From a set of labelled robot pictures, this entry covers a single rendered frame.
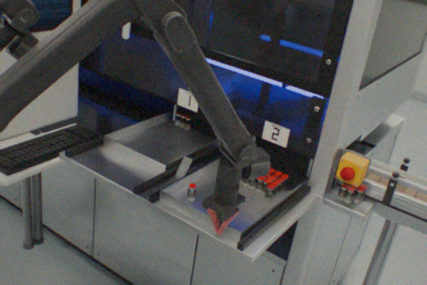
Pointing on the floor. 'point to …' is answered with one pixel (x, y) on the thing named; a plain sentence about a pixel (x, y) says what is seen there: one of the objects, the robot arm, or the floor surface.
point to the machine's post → (333, 133)
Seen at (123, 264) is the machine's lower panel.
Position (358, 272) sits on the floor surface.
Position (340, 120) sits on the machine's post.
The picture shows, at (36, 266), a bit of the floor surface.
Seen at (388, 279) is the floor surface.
